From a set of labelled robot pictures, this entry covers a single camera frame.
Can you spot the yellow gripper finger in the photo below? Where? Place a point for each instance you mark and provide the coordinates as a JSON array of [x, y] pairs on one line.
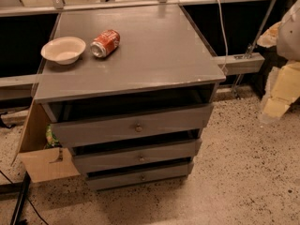
[[281, 91]]

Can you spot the grey bottom drawer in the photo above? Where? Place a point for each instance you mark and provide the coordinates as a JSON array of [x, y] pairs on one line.
[[124, 179]]

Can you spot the grey drawer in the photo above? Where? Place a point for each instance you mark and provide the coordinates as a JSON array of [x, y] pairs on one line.
[[101, 130], [136, 156], [124, 179]]

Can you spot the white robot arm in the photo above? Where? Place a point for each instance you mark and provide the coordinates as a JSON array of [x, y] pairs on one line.
[[285, 35]]

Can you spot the grey drawer cabinet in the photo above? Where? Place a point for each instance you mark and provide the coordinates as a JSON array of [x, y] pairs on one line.
[[160, 64]]

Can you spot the grey middle drawer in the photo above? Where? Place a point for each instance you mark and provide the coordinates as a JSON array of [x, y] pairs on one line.
[[136, 156]]

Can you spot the grey top drawer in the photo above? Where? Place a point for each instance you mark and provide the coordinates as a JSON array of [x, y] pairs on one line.
[[101, 130]]

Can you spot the metal diagonal rod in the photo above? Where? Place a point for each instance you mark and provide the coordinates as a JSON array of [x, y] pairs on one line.
[[250, 49]]

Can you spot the red soda can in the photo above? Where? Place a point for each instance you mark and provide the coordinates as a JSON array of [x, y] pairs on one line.
[[105, 43]]

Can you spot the white bowl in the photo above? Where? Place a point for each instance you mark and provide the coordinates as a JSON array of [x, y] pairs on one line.
[[63, 50]]

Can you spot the green snack bag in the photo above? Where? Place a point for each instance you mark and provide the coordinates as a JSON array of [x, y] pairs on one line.
[[51, 139]]

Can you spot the cardboard box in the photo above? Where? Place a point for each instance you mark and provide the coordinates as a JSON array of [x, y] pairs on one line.
[[40, 163]]

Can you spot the black floor bar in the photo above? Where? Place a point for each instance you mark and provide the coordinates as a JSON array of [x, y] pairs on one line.
[[15, 220]]

